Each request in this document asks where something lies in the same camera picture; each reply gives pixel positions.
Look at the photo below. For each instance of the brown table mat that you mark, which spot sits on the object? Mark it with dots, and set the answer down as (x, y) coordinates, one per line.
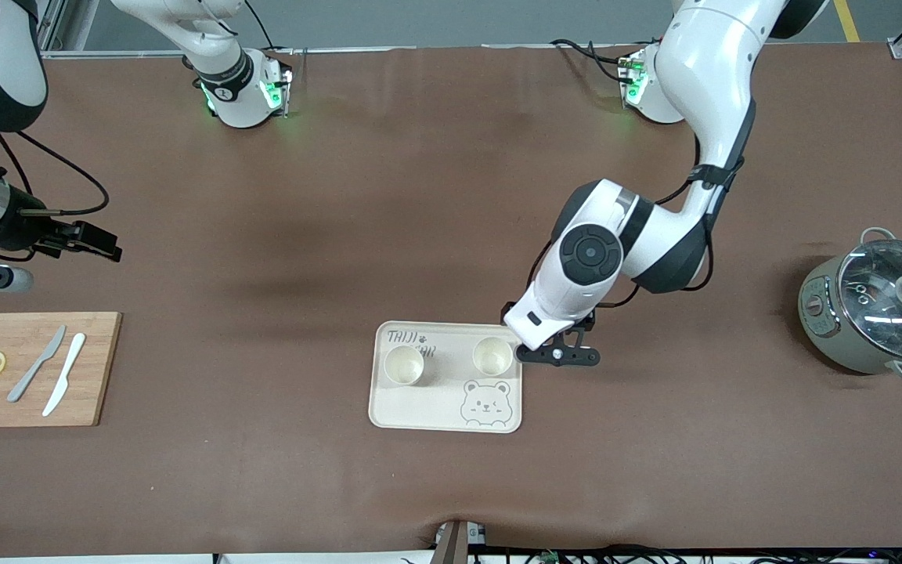
(341, 235)

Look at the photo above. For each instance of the metal table edge clamp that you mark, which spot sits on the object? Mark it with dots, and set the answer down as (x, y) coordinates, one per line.
(451, 544)

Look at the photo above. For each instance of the aluminium frame rail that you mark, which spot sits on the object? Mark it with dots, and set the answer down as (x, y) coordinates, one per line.
(146, 54)

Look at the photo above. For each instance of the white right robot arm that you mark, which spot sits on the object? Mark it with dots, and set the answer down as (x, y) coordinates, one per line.
(232, 86)

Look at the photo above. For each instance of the grey plastic knife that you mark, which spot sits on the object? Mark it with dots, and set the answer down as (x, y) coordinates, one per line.
(36, 364)

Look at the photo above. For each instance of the grey-green electric pot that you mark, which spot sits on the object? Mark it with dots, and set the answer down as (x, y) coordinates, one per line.
(823, 329)

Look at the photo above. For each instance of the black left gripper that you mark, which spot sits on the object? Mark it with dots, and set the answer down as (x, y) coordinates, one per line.
(589, 324)

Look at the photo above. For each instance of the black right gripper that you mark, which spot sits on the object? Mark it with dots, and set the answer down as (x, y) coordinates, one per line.
(27, 225)

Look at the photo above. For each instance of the white IKEA cup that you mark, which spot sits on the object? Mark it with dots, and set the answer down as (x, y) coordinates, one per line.
(490, 358)
(403, 366)

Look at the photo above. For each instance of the glass pot lid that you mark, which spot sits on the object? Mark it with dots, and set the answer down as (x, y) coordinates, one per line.
(882, 313)

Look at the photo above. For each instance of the bamboo cutting board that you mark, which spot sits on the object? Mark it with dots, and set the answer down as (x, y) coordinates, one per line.
(99, 368)

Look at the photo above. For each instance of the cream bear print tray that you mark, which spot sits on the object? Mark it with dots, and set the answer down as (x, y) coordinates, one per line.
(435, 403)

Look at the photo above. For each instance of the white plastic knife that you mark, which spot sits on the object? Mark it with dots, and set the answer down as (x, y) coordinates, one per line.
(66, 372)

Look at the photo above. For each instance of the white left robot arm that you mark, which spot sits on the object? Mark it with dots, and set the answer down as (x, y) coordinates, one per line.
(717, 70)

